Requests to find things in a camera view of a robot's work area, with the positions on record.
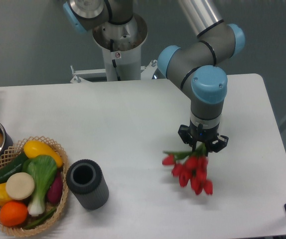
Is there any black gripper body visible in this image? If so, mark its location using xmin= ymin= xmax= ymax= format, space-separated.
xmin=187 ymin=121 xmax=219 ymax=146

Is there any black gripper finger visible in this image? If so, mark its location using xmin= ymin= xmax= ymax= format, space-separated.
xmin=178 ymin=124 xmax=197 ymax=151
xmin=205 ymin=134 xmax=229 ymax=153

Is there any red tulip bouquet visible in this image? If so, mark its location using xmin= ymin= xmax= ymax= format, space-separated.
xmin=162 ymin=143 xmax=213 ymax=195

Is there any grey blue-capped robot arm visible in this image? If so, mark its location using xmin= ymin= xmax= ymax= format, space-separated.
xmin=63 ymin=0 xmax=245 ymax=152

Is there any dark grey ribbed vase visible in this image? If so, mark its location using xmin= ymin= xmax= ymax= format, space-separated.
xmin=66 ymin=159 xmax=109 ymax=210

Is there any purple sweet potato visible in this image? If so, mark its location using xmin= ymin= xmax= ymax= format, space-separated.
xmin=46 ymin=172 xmax=63 ymax=204

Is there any green bok choy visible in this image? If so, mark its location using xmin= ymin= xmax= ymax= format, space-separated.
xmin=23 ymin=155 xmax=57 ymax=217

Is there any yellow squash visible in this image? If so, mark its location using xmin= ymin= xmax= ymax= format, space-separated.
xmin=23 ymin=140 xmax=63 ymax=168

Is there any woven wicker basket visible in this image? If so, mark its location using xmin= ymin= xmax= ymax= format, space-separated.
xmin=0 ymin=136 xmax=69 ymax=238

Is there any round beige disc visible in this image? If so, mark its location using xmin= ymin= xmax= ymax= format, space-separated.
xmin=5 ymin=172 xmax=35 ymax=200

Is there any green bean pod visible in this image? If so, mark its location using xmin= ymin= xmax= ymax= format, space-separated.
xmin=22 ymin=207 xmax=57 ymax=230

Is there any green cucumber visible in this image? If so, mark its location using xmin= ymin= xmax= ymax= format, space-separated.
xmin=0 ymin=152 xmax=28 ymax=184

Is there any orange fruit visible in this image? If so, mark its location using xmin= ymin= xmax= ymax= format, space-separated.
xmin=0 ymin=201 xmax=28 ymax=227

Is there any white metal base frame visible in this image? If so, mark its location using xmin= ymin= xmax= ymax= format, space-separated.
xmin=70 ymin=59 xmax=165 ymax=83

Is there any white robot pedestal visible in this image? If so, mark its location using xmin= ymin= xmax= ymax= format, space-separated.
xmin=92 ymin=13 xmax=147 ymax=81

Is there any black cable on pedestal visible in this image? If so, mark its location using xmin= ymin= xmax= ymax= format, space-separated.
xmin=109 ymin=39 xmax=122 ymax=81

